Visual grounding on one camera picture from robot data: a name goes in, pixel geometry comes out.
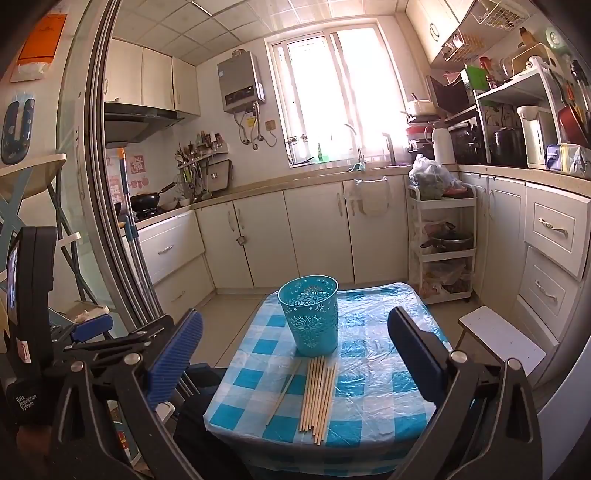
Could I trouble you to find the blue curved wall hanger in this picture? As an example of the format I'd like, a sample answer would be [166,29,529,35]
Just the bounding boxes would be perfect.
[0,97,38,166]

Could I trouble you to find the cream upper cabinets above shelf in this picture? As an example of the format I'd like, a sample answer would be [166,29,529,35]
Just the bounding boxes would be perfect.
[405,0,477,65]

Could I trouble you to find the orange paper bag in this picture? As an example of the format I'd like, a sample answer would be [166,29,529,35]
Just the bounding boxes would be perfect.
[10,14,68,83]

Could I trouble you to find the sliding door frame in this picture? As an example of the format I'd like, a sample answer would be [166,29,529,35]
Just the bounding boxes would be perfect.
[76,0,186,331]

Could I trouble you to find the grey wall water heater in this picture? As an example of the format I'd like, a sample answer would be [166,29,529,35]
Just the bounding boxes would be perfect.
[217,51,267,114]

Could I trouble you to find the range hood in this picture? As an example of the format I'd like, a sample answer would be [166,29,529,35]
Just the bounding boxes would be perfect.
[104,102,185,145]

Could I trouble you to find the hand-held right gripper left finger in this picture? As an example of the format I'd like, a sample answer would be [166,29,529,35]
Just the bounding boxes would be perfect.
[51,308,205,480]

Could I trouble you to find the bundle of wooden chopsticks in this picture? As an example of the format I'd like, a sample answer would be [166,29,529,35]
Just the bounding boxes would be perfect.
[299,355,339,446]

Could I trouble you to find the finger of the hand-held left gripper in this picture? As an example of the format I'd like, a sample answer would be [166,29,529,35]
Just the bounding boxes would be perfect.
[51,315,114,345]
[67,314,176,368]

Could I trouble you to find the cream cabinets under window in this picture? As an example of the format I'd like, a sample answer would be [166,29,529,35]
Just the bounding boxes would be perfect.
[194,178,413,292]

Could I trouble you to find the mop with orange-tipped handle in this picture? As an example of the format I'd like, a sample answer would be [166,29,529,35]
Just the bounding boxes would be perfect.
[117,148,141,298]

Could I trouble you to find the cream cabinet with side drawers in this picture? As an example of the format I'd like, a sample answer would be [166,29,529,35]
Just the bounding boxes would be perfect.
[459,171,591,335]

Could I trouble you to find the small white wire basket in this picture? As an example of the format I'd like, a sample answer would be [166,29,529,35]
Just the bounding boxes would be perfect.
[442,34,486,64]

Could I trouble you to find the blue and yellow package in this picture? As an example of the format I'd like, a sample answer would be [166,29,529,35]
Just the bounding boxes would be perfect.
[545,143,591,179]

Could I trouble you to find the small white wooden stool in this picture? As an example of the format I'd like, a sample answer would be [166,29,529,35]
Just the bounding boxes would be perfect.
[458,305,547,365]

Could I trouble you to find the white thermos jug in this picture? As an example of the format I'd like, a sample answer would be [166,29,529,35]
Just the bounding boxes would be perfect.
[431,124,457,165]

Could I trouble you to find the cream upper cabinets beside hood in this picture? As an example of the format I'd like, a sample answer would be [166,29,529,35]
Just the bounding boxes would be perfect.
[104,39,202,116]

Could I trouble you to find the hanging metal tray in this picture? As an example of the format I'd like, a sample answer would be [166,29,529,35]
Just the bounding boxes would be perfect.
[203,159,233,193]

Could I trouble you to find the blue checkered plastic tablecloth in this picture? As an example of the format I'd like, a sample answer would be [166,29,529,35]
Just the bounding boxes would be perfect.
[203,282,454,467]

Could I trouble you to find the cream cabinet with stove drawers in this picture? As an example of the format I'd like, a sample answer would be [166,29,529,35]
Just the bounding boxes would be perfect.
[122,210,218,325]

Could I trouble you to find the black cooking pot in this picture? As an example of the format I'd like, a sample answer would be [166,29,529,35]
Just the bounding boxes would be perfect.
[489,128,528,167]

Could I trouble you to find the white door-mounted bag holder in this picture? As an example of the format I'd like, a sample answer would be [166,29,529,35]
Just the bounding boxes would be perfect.
[353,177,393,217]

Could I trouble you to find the dark pot with lid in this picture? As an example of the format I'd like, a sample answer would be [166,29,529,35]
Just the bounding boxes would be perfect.
[420,223,474,253]

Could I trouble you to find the teal perforated utensil holder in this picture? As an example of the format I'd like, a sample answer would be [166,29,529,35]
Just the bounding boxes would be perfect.
[277,275,339,357]

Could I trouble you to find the single pale chopstick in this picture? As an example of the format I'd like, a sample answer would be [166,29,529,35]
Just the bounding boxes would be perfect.
[266,360,302,426]

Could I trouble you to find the white and blue folding shelf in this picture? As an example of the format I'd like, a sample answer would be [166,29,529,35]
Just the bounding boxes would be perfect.
[0,154,112,335]

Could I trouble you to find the kitchen window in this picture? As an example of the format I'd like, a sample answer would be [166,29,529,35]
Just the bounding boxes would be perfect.
[270,23,413,168]

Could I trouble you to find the white countertop shelf rack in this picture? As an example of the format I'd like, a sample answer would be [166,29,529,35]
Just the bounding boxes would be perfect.
[475,56,574,168]

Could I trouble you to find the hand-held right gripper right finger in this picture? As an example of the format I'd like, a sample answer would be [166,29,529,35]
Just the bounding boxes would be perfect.
[387,306,544,480]

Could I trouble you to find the wall rack with utensils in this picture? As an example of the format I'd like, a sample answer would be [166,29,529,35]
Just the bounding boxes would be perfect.
[174,133,230,200]

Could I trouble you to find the black wok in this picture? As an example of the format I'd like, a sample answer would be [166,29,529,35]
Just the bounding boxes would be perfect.
[130,182,177,209]

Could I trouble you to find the large white wire basket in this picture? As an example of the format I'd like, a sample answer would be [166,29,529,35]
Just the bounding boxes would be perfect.
[470,0,533,31]

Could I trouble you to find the white electric kettle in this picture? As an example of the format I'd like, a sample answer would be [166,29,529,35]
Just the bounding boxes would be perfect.
[516,106,557,169]

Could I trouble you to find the plastic bag of vegetables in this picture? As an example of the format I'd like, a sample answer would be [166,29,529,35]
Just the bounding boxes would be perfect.
[408,154,468,200]

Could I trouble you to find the red pan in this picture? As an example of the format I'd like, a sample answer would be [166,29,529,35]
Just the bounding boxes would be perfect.
[557,104,591,147]

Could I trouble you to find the white tiered rolling cart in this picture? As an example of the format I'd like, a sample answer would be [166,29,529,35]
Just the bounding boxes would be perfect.
[406,182,478,305]

